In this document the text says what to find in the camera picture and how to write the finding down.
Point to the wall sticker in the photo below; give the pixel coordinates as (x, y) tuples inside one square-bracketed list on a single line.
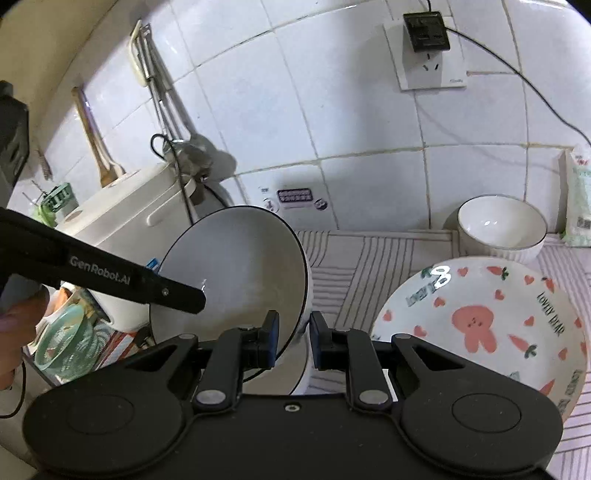
[(295, 198)]

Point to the small white bowl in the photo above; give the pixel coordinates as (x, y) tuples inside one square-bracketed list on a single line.
[(300, 369), (501, 228), (240, 267)]

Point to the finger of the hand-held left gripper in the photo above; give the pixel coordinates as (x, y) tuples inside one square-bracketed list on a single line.
[(115, 274)]

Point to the hanging metal ladle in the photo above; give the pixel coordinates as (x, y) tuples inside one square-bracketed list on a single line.
[(184, 147)]

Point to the striped white tablecloth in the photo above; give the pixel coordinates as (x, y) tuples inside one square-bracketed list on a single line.
[(351, 277)]

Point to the person's left hand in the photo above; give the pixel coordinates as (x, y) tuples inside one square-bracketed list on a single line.
[(18, 332)]

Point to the green hanging brush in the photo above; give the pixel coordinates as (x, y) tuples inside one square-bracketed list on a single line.
[(55, 198)]

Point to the pink rabbit plate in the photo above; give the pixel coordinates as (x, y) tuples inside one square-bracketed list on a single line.
[(475, 318)]

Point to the wooden spatula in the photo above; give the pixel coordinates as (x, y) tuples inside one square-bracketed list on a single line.
[(99, 147)]

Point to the black charger plug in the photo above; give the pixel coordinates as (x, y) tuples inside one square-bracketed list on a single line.
[(427, 32)]

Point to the green plastic colander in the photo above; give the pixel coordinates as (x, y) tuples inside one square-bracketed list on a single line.
[(64, 346)]

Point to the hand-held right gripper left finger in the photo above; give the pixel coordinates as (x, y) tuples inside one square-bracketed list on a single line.
[(271, 337)]

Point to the white rice cooker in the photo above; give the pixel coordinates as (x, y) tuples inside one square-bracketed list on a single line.
[(138, 203)]

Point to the red striped cloth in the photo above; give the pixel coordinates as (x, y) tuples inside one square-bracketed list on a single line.
[(124, 346)]

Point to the white wall socket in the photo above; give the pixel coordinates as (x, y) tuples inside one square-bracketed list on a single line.
[(429, 69)]

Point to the white salt bag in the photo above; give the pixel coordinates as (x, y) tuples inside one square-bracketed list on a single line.
[(579, 203)]

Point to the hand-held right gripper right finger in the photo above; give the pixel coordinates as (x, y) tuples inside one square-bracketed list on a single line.
[(317, 339)]

